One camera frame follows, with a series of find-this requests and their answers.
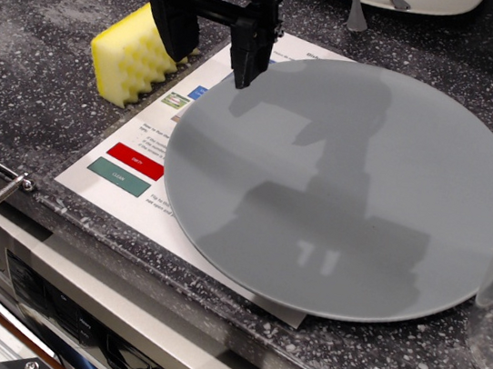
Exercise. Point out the laminated instruction sheet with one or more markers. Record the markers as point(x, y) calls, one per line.
point(123, 174)

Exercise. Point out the round grey plate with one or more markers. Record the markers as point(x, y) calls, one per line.
point(338, 189)

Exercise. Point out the metal spoon handle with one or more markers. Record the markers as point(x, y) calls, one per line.
point(356, 21)

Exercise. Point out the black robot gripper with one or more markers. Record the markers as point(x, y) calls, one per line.
point(256, 27)

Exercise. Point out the yellow wavy sponge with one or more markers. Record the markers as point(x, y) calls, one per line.
point(129, 58)

